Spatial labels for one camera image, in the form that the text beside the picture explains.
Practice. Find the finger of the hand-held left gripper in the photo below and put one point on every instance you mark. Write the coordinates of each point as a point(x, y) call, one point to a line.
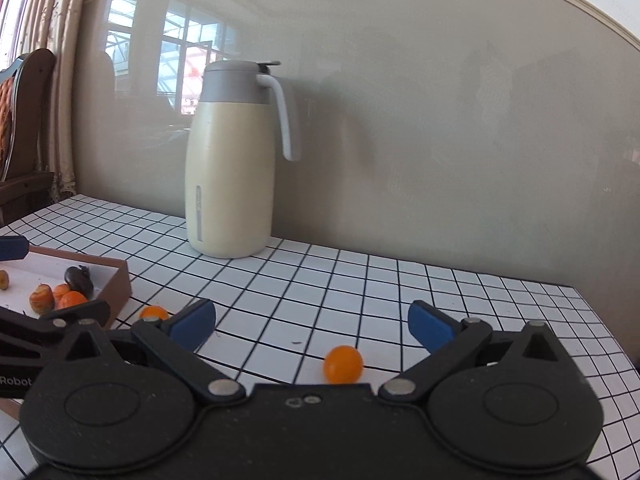
point(90, 312)
point(11, 248)

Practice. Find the white tray with brown rim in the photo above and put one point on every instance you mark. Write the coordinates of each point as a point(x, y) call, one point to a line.
point(107, 280)

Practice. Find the dark purple fruit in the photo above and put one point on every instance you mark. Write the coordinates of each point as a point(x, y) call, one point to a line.
point(79, 281)

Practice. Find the white checkered tablecloth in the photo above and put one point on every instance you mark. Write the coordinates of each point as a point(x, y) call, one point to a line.
point(350, 285)

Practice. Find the window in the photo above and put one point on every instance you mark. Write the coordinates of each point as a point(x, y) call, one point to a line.
point(12, 5)

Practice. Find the beige curtain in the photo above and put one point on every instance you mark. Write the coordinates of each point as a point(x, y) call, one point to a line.
point(60, 85)

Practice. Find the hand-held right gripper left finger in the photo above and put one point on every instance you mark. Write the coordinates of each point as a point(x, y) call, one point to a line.
point(192, 322)

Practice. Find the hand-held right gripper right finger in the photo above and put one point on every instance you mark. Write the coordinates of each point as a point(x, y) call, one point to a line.
point(430, 322)

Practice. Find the cream thermos jug grey lid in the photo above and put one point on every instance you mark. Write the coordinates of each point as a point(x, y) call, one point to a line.
point(230, 185)

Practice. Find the orange woven chair cushion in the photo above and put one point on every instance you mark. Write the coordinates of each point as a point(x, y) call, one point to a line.
point(5, 125)

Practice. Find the dark wooden armchair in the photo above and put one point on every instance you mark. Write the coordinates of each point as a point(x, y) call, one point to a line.
point(35, 110)

